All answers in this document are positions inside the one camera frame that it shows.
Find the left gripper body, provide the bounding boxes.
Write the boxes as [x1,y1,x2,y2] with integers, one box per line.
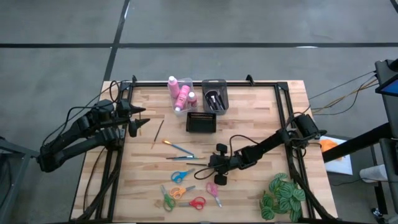
[116,98,139,138]

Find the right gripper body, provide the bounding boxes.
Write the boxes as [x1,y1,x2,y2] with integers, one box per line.
[213,142,242,187]

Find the dark paintbrush orange tip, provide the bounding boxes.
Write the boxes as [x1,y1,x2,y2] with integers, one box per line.
[150,119,165,149]

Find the blue handled paintbrush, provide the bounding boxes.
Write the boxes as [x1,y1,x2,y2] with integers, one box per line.
[162,139,195,156]

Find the light pink paint bottle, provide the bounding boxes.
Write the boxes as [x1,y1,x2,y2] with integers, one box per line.
[167,75,180,99]

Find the hot pink paint bottle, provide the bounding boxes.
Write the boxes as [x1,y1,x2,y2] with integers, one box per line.
[174,85,191,113]

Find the fan brush black handle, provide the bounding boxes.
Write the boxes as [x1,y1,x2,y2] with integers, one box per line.
[205,90,224,111]

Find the thin black paintbrush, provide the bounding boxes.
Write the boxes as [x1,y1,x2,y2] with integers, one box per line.
[217,89,226,110]

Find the pink scissors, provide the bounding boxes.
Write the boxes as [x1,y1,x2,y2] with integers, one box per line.
[205,181,223,208]

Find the blue scissors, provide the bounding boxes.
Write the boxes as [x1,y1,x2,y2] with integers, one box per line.
[170,168,196,184]

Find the orange scissors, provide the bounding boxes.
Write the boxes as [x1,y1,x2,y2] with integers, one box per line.
[169,185,197,200]

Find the black mesh basket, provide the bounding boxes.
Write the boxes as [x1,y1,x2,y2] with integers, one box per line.
[185,111,217,134]

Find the red scissors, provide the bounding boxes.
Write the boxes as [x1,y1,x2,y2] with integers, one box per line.
[177,196,206,211]

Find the green scissors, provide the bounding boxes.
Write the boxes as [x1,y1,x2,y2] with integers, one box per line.
[160,184,177,213]

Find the clear plastic bin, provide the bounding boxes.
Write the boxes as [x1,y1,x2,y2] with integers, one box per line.
[167,77,200,116]

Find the green striped leaf plant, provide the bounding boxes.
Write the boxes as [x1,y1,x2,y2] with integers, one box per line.
[259,172,307,223]

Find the grey plastic bin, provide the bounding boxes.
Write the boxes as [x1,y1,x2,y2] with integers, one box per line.
[201,78,229,116]

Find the orange cloth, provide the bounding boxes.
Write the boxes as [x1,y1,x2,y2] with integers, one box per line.
[320,139,343,161]

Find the white floor sheet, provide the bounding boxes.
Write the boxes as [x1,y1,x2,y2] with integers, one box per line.
[318,135,354,175]

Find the grey metal stand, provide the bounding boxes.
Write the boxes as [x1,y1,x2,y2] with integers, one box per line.
[0,136,40,224]

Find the black metal beam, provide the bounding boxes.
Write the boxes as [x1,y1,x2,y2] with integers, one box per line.
[322,123,398,163]

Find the white paper roll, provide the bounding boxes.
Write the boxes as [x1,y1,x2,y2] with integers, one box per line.
[359,164,388,183]

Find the grey equipment cart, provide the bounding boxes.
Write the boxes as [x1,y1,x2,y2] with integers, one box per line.
[374,58,398,224]

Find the blue screen tablet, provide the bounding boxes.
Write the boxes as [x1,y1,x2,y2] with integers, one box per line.
[375,73,398,96]

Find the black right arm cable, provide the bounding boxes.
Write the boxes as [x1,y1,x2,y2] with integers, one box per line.
[194,134,259,180]

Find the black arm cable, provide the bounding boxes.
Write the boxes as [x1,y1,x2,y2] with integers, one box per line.
[42,80,130,147]
[194,134,259,180]

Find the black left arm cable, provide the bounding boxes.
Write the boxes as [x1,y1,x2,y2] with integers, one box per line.
[42,80,130,147]

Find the black aluminium frame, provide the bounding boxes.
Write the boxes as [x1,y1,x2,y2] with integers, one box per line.
[71,74,338,224]

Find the brown cable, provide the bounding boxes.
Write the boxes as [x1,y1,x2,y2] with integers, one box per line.
[83,146,106,212]

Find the yellow cable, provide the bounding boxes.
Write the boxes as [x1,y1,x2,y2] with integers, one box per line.
[323,79,379,110]

